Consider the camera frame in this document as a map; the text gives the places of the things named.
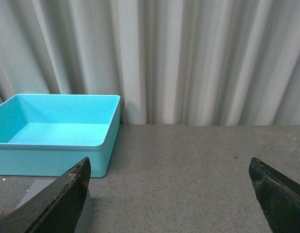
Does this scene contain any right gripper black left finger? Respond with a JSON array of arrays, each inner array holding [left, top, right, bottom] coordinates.
[[0, 157, 91, 233]]

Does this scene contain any light blue plastic box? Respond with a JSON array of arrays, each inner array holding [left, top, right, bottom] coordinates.
[[0, 94, 120, 178]]

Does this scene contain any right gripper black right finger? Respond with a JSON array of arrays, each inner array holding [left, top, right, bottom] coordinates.
[[248, 157, 300, 233]]

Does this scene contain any white pleated curtain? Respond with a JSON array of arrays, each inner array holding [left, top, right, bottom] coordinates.
[[0, 0, 300, 126]]

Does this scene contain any gray block with round hole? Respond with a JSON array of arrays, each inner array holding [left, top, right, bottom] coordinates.
[[17, 180, 93, 233]]

